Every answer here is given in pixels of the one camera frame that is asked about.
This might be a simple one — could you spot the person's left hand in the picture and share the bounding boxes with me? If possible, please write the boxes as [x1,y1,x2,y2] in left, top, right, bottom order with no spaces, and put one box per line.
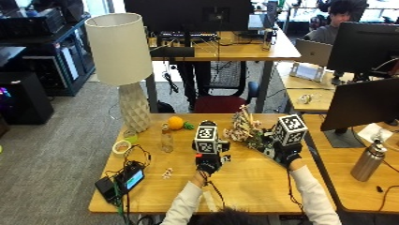
[192,139,232,176]

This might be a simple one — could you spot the person's right hand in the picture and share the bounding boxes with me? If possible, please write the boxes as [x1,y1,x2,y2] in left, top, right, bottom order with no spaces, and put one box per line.
[261,129,305,169]

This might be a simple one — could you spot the dried flower bouquet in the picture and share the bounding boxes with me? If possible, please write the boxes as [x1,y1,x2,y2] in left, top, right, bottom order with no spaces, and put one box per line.
[224,104,268,150]

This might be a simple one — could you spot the right white marker cube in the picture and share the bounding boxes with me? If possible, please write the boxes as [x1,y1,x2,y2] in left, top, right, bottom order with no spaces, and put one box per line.
[273,113,310,147]

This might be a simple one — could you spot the white marker cube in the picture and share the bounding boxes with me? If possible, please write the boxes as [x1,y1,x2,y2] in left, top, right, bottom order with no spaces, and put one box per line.
[273,113,310,147]
[193,120,220,155]

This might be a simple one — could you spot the left white marker cube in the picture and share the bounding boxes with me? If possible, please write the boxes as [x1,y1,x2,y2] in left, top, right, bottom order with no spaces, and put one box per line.
[193,120,220,155]

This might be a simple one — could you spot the clear glass bottle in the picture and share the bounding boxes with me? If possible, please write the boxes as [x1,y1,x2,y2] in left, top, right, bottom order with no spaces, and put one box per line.
[160,123,176,154]

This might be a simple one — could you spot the orange toy fruit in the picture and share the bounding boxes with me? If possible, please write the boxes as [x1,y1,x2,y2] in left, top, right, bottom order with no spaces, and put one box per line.
[168,115,196,131]

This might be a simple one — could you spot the black phone with lit screen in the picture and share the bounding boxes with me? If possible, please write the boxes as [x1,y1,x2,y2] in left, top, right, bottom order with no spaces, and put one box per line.
[115,164,147,194]

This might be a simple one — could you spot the steel water bottle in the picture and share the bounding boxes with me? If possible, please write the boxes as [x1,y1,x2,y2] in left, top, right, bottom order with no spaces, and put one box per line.
[349,136,390,183]

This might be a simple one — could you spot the roll of tape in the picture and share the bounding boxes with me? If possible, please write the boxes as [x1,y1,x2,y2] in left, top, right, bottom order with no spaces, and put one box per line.
[111,140,133,158]

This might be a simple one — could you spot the white paper sheet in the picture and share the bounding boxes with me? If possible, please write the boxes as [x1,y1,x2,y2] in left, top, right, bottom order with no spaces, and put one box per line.
[357,122,394,144]

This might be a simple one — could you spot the red office chair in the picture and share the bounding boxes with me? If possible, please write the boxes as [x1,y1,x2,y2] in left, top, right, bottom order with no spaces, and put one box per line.
[193,60,260,114]

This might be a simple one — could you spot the black computer monitor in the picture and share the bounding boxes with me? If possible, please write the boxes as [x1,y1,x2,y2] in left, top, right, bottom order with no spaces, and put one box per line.
[319,77,399,149]
[123,0,256,48]
[326,21,399,86]

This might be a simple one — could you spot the black power box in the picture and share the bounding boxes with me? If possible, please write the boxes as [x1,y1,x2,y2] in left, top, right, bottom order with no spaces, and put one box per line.
[93,176,120,203]

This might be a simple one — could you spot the white tablet stand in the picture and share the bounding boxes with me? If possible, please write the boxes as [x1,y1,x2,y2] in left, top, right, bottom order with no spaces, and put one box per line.
[289,61,326,83]

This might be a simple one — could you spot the grey laptop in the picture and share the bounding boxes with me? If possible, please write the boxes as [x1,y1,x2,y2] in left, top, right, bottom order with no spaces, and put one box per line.
[294,38,334,68]

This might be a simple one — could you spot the wooden desk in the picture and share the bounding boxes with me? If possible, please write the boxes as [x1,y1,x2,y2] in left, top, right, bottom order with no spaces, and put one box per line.
[145,25,302,114]

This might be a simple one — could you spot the white table lamp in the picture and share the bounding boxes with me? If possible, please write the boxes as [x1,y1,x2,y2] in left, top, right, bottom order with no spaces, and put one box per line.
[84,12,154,133]

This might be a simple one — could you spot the black computer tower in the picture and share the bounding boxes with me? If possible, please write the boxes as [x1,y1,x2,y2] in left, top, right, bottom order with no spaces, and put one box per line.
[0,71,55,126]

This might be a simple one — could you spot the black storage shelf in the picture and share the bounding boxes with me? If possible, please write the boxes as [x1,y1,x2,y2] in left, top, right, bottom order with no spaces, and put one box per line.
[0,7,96,98]

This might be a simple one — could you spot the black glove cable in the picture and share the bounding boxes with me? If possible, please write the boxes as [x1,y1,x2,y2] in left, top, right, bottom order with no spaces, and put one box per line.
[286,168,306,214]
[198,170,228,210]

